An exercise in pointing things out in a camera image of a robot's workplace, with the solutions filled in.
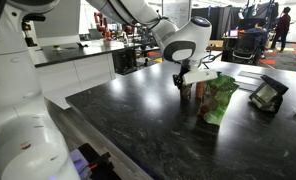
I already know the orange can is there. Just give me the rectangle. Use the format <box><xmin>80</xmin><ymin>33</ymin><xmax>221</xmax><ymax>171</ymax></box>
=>
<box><xmin>194</xmin><ymin>81</ymin><xmax>206</xmax><ymax>101</ymax></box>

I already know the black tool with orange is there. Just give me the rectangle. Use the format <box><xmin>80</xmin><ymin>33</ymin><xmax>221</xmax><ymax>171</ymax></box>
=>
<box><xmin>77</xmin><ymin>143</ymin><xmax>122</xmax><ymax>180</ymax></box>

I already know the black picture frame stand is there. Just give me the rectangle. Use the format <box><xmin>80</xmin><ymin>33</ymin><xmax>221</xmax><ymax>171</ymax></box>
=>
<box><xmin>248</xmin><ymin>74</ymin><xmax>290</xmax><ymax>115</ymax></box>

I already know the grey table outlet plate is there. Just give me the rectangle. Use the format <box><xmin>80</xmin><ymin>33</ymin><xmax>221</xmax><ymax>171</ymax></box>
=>
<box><xmin>237</xmin><ymin>70</ymin><xmax>266</xmax><ymax>81</ymax></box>

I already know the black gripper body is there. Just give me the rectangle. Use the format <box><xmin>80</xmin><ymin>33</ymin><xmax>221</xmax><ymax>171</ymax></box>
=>
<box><xmin>178</xmin><ymin>64</ymin><xmax>192</xmax><ymax>80</ymax></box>

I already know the black root beer can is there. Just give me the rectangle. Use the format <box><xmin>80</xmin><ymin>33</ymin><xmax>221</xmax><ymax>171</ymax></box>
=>
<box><xmin>180</xmin><ymin>82</ymin><xmax>193</xmax><ymax>102</ymax></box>

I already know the black computer tower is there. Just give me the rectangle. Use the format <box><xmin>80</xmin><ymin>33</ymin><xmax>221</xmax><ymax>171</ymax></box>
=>
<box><xmin>111</xmin><ymin>48</ymin><xmax>138</xmax><ymax>76</ymax></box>

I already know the laptop screen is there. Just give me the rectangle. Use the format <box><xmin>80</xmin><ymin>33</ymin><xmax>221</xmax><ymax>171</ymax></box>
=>
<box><xmin>228</xmin><ymin>29</ymin><xmax>240</xmax><ymax>38</ymax></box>

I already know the white counter cabinet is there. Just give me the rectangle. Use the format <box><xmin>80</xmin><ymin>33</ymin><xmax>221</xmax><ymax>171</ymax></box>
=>
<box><xmin>31</xmin><ymin>39</ymin><xmax>129</xmax><ymax>111</ymax></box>

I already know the black mesh office chair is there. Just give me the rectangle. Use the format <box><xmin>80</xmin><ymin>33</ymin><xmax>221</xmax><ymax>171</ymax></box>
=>
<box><xmin>232</xmin><ymin>31</ymin><xmax>263</xmax><ymax>66</ymax></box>

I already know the standing person in maroon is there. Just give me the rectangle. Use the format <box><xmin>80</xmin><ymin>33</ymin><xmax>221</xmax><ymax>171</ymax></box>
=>
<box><xmin>271</xmin><ymin>5</ymin><xmax>292</xmax><ymax>52</ymax></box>

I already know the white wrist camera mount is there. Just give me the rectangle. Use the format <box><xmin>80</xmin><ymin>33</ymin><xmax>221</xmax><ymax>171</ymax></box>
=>
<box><xmin>182</xmin><ymin>68</ymin><xmax>219</xmax><ymax>85</ymax></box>

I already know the green snack bag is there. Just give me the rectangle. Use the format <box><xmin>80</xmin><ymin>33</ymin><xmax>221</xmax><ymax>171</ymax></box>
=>
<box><xmin>197</xmin><ymin>73</ymin><xmax>240</xmax><ymax>127</ymax></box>

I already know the black curtain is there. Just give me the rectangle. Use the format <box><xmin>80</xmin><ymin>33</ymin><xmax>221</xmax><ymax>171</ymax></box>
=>
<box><xmin>191</xmin><ymin>2</ymin><xmax>280</xmax><ymax>42</ymax></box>

